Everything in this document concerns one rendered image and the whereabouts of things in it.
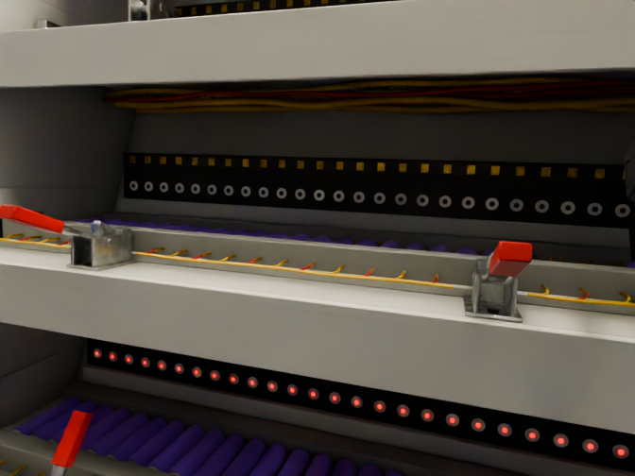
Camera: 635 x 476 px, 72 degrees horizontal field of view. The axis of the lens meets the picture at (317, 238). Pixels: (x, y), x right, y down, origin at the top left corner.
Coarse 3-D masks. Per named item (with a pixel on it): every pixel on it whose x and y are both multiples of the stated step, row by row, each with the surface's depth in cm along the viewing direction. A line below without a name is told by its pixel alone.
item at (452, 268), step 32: (64, 224) 36; (160, 256) 32; (192, 256) 33; (224, 256) 32; (256, 256) 31; (288, 256) 31; (320, 256) 30; (352, 256) 29; (384, 256) 29; (416, 256) 28; (448, 256) 28; (480, 256) 28; (544, 288) 25; (576, 288) 26; (608, 288) 25
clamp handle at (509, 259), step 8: (496, 248) 18; (504, 248) 17; (512, 248) 17; (520, 248) 17; (528, 248) 17; (496, 256) 18; (504, 256) 17; (512, 256) 17; (520, 256) 17; (528, 256) 17; (488, 264) 24; (496, 264) 18; (504, 264) 18; (512, 264) 18; (520, 264) 18; (488, 272) 22; (496, 272) 20; (504, 272) 19; (512, 272) 19; (520, 272) 19; (488, 280) 23; (496, 280) 23; (504, 280) 23
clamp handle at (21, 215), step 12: (0, 216) 25; (12, 216) 24; (24, 216) 25; (36, 216) 26; (48, 216) 27; (36, 228) 27; (48, 228) 27; (60, 228) 28; (96, 228) 31; (84, 240) 31
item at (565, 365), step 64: (0, 192) 40; (64, 192) 47; (0, 256) 34; (64, 256) 35; (0, 320) 32; (64, 320) 30; (128, 320) 28; (192, 320) 27; (256, 320) 26; (320, 320) 25; (384, 320) 23; (448, 320) 22; (576, 320) 23; (384, 384) 24; (448, 384) 23; (512, 384) 22; (576, 384) 21
